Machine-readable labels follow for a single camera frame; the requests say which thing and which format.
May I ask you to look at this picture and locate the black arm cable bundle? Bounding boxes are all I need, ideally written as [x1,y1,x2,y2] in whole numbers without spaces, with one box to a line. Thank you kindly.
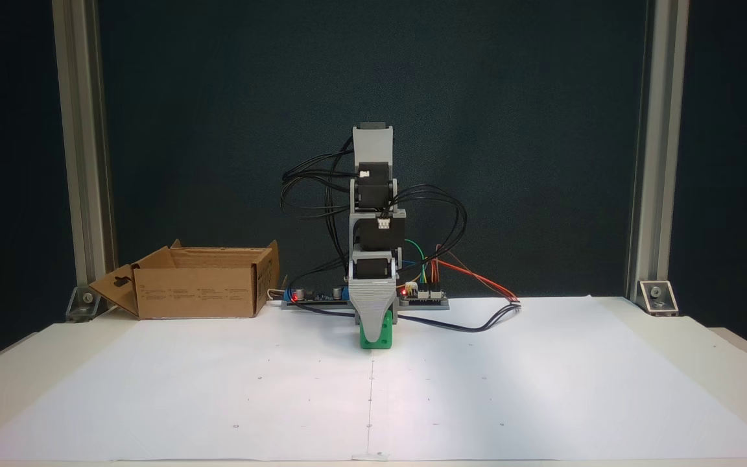
[389,184,468,277]
[280,144,357,287]

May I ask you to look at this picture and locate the orange red wire bundle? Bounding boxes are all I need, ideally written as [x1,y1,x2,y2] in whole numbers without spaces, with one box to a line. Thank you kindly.
[432,244,521,303]

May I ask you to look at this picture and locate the metal corner bracket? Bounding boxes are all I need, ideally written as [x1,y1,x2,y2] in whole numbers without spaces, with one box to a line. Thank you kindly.
[65,285,115,323]
[637,280,680,318]

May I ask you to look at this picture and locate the aluminium frame post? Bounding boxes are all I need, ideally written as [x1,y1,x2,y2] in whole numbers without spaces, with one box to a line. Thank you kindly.
[52,0,119,307]
[626,0,689,303]

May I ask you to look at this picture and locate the circuit board with jumper wires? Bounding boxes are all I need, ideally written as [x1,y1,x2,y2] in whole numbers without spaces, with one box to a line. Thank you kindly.
[397,281,451,311]

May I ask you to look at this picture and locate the green dice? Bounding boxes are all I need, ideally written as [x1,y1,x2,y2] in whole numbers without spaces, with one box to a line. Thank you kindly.
[359,310,394,352]

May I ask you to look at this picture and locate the brown cardboard box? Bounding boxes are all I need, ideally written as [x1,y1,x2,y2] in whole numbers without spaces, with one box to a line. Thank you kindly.
[88,239,281,320]

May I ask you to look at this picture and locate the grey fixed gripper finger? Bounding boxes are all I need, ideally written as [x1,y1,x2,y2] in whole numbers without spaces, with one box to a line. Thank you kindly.
[347,279,396,345]

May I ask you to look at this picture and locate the green jumper wire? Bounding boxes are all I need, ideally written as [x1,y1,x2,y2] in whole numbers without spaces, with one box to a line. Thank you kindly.
[405,239,429,287]

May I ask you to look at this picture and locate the blue circuit board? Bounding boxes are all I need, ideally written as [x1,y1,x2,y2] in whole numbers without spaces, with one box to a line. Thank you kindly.
[281,276,353,311]

